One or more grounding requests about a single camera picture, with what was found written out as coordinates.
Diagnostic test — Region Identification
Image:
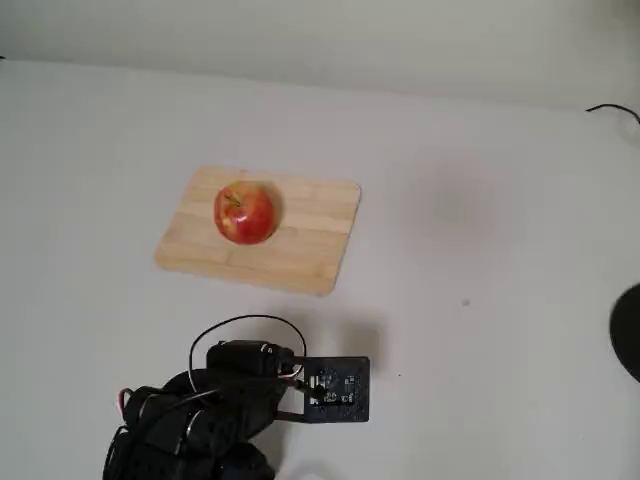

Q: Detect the red apple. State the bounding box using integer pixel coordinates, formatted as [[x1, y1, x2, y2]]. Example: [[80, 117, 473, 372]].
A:
[[213, 180, 277, 246]]

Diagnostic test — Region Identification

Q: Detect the wooden cutting board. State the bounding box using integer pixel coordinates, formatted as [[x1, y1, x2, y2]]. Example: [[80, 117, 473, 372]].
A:
[[152, 165, 363, 297]]

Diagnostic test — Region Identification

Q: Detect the black round base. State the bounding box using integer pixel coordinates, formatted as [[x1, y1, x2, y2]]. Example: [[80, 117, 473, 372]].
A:
[[608, 282, 640, 384]]

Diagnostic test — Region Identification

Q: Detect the black looped camera cable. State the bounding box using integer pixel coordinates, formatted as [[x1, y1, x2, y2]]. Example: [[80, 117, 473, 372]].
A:
[[188, 314, 324, 401]]

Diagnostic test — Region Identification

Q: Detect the thin black cable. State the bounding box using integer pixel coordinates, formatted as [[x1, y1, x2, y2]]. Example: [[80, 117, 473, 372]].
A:
[[585, 103, 640, 126]]

